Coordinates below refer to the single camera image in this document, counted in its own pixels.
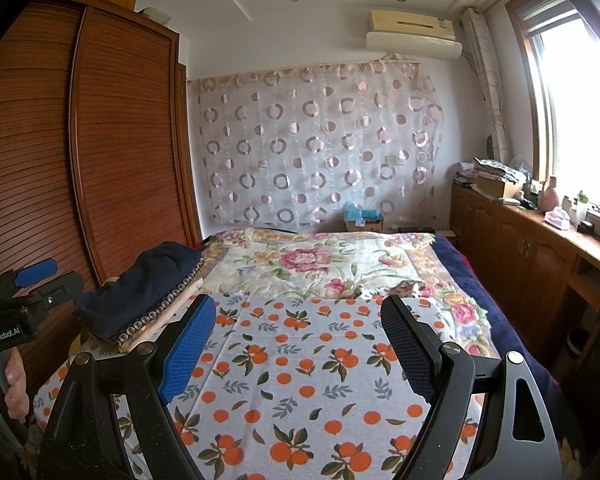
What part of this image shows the blue plastic bag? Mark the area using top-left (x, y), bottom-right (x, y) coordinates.
top-left (342, 201), bottom-right (383, 222)

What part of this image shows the pink bottle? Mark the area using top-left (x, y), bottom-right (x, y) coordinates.
top-left (539, 176), bottom-right (561, 212)

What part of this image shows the wooden slatted wardrobe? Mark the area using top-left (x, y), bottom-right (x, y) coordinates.
top-left (0, 0), bottom-right (203, 401)

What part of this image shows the person's left hand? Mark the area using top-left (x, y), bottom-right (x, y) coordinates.
top-left (0, 347), bottom-right (32, 437)

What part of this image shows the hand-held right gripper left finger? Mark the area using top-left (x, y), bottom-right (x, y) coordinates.
top-left (35, 294), bottom-right (217, 480)

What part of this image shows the long wooden cabinet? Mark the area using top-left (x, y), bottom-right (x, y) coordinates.
top-left (450, 182), bottom-right (600, 376)

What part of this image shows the pink tissue pack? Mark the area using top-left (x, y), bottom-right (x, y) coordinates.
top-left (545, 207), bottom-right (571, 231)

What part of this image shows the small cardboard box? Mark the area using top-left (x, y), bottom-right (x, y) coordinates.
top-left (345, 216), bottom-right (385, 233)

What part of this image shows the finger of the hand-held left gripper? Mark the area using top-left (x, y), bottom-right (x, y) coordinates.
top-left (30, 271), bottom-right (87, 311)
top-left (0, 258), bottom-right (59, 292)

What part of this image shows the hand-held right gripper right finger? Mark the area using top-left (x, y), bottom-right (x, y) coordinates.
top-left (381, 295), bottom-right (563, 480)

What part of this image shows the navy printed t-shirt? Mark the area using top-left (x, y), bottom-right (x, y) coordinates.
top-left (74, 241), bottom-right (206, 341)

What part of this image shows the floral blanket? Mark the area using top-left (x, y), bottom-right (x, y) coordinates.
top-left (200, 227), bottom-right (498, 361)

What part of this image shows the dark waste bin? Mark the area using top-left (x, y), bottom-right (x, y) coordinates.
top-left (565, 325), bottom-right (588, 368)

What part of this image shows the brown cardboard box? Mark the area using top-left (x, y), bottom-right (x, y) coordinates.
top-left (477, 177), bottom-right (523, 200)

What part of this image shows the sheer circle-print curtain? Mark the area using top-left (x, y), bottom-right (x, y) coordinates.
top-left (190, 57), bottom-right (446, 228)

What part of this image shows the orange fruit print sheet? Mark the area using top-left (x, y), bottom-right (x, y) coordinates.
top-left (32, 292), bottom-right (486, 480)

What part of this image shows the wall air conditioner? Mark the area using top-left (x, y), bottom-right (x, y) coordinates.
top-left (365, 8), bottom-right (463, 58)

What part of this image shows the pile of papers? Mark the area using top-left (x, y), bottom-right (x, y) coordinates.
top-left (455, 157), bottom-right (531, 198)

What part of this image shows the white patterned window curtain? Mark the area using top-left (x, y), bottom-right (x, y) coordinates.
top-left (462, 7), bottom-right (511, 161)

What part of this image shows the navy bed cover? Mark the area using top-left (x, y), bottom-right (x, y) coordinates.
top-left (430, 235), bottom-right (576, 461)

